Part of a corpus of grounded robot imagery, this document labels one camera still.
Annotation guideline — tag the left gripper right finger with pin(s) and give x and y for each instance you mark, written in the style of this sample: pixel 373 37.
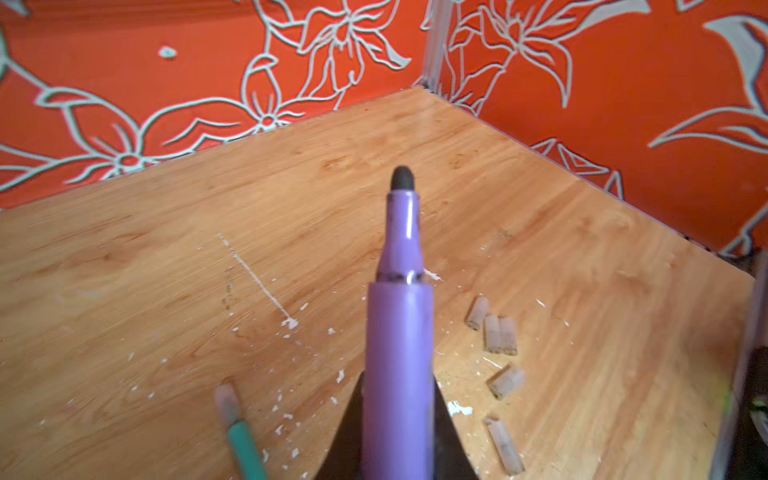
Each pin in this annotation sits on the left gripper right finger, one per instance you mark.
pixel 450 459

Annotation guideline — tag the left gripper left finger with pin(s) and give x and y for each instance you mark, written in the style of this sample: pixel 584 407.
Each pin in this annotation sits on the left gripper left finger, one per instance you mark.
pixel 343 459

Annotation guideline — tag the purple marker pen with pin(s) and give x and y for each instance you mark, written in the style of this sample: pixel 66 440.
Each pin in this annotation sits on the purple marker pen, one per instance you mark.
pixel 398 392

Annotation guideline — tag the green marker pen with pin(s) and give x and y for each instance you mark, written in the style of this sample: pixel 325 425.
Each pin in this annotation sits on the green marker pen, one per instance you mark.
pixel 245 451

